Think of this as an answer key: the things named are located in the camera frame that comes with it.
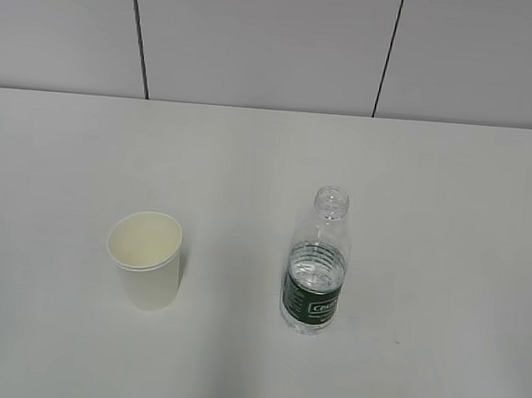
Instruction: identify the clear green-label water bottle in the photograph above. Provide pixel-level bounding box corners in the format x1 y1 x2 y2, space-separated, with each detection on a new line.
279 186 351 335

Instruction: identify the white paper cup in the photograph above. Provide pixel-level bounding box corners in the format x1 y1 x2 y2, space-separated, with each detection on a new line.
106 212 183 311

